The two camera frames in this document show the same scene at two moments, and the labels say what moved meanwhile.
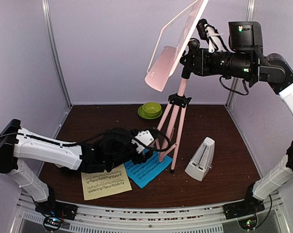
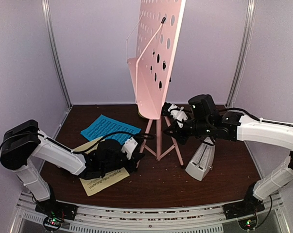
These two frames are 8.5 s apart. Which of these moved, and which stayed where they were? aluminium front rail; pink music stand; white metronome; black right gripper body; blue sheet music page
Moved: blue sheet music page; pink music stand; black right gripper body
Stayed: white metronome; aluminium front rail
